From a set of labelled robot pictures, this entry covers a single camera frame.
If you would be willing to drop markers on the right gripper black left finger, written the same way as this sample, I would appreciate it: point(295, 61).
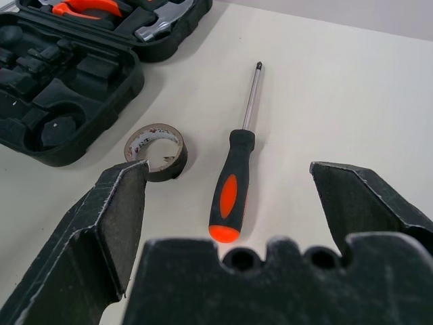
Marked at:
point(84, 223)

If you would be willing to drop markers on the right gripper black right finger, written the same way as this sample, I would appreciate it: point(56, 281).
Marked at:
point(365, 199)

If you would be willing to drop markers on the tape measure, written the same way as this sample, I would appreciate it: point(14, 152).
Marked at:
point(182, 152)

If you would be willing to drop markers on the black orange phillips screwdriver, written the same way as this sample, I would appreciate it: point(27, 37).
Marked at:
point(233, 162)

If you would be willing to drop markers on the black tool case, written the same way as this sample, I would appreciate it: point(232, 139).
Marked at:
point(101, 44)

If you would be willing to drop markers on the steel claw hammer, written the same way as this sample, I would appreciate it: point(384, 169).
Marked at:
point(159, 30)

